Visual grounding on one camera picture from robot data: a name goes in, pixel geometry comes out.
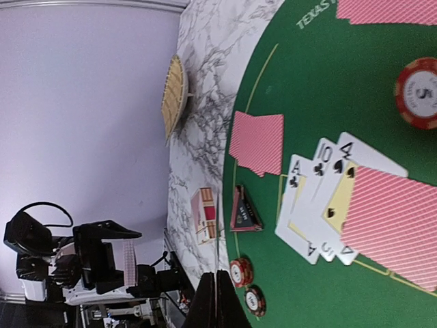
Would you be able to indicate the four of spades card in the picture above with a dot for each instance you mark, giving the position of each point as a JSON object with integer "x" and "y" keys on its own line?
{"x": 336, "y": 190}

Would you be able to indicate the red chips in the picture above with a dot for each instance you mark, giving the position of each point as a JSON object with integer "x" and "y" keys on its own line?
{"x": 415, "y": 93}
{"x": 241, "y": 272}

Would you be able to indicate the black chips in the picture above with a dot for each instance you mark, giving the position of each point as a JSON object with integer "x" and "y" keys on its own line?
{"x": 255, "y": 301}

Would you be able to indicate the ten of clubs card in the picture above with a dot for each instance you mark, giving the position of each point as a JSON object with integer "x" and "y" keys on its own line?
{"x": 314, "y": 228}

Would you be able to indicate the round green poker mat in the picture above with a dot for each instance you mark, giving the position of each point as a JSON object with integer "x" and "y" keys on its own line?
{"x": 327, "y": 76}

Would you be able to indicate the face-down card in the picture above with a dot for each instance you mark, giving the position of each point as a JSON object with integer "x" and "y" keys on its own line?
{"x": 392, "y": 221}

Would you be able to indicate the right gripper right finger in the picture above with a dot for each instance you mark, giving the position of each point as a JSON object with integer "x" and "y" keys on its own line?
{"x": 229, "y": 311}

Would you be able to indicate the red playing card deck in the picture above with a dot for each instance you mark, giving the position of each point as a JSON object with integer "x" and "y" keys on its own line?
{"x": 130, "y": 264}

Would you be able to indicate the woven bamboo tray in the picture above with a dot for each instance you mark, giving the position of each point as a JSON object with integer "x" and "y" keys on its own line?
{"x": 174, "y": 96}

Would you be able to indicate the card dealt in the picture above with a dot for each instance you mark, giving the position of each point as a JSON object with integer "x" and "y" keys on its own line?
{"x": 388, "y": 12}
{"x": 257, "y": 142}

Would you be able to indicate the ace of clubs card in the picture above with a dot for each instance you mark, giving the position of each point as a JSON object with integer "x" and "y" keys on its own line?
{"x": 287, "y": 228}

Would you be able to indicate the triangular all-in dealer button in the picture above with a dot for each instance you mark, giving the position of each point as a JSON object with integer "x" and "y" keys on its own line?
{"x": 244, "y": 217}

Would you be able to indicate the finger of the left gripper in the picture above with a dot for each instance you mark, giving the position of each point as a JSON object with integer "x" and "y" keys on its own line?
{"x": 104, "y": 230}

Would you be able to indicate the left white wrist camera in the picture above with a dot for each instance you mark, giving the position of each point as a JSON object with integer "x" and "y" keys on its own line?
{"x": 45, "y": 279}

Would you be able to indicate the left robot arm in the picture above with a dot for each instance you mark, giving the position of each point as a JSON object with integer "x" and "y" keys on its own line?
{"x": 27, "y": 236}

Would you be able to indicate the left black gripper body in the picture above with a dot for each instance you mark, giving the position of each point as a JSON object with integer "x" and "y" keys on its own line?
{"x": 99, "y": 272}

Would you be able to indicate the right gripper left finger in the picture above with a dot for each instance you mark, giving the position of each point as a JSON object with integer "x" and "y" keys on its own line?
{"x": 202, "y": 313}

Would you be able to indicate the playing card box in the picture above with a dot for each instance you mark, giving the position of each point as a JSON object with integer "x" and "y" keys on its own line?
{"x": 204, "y": 215}

